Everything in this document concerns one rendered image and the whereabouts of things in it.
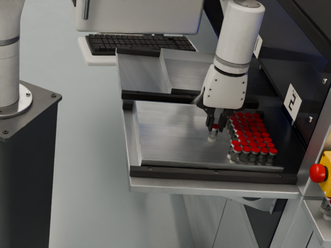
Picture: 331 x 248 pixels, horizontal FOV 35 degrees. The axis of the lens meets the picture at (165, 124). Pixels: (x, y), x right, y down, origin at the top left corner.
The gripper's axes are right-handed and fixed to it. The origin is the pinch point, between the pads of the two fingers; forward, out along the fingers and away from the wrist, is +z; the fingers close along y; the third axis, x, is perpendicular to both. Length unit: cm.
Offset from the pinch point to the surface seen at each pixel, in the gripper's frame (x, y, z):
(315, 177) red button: 27.5, -14.6, -5.7
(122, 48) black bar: -46, 21, 4
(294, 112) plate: 3.7, -17.6, -6.8
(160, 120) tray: -7.9, 12.4, 5.7
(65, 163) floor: -100, 35, 94
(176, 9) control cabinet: -84, -2, 3
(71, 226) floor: -57, 31, 94
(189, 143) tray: 1.9, 6.1, 5.7
